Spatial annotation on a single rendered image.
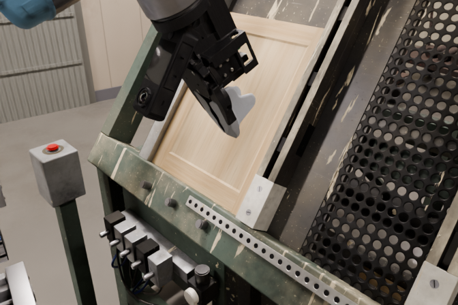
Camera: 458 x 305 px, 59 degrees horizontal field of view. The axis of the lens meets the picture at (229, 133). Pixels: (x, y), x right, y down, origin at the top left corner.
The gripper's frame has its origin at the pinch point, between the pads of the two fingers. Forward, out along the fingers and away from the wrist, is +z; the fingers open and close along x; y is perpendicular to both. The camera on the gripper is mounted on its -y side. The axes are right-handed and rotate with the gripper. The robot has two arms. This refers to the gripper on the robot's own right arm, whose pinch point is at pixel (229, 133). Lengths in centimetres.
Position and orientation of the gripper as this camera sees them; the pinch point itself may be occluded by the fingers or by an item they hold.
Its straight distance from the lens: 58.8
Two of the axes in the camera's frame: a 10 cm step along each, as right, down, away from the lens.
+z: 3.8, 6.8, 6.3
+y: 7.4, -6.3, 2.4
